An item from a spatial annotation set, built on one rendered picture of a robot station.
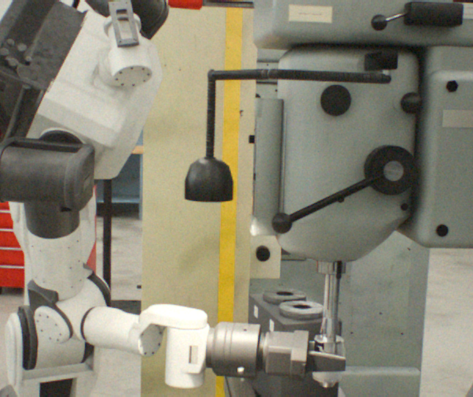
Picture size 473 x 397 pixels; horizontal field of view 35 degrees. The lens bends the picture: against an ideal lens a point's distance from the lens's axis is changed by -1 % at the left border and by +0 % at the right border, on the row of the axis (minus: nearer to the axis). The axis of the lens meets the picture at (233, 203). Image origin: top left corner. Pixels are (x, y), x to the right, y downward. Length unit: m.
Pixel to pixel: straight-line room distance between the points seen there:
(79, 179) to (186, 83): 1.70
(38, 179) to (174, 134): 1.69
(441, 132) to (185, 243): 1.93
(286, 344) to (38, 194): 0.46
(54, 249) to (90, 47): 0.36
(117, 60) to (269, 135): 0.28
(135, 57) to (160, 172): 1.67
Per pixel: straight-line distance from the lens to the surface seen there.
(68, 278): 1.35
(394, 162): 1.07
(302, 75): 0.96
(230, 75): 1.04
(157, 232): 2.92
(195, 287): 2.97
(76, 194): 1.21
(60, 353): 1.70
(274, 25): 1.05
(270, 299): 1.54
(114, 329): 1.33
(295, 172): 1.10
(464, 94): 1.11
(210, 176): 1.08
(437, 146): 1.10
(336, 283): 1.21
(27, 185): 1.23
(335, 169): 1.09
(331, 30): 1.06
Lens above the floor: 1.55
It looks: 8 degrees down
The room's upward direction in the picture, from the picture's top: 2 degrees clockwise
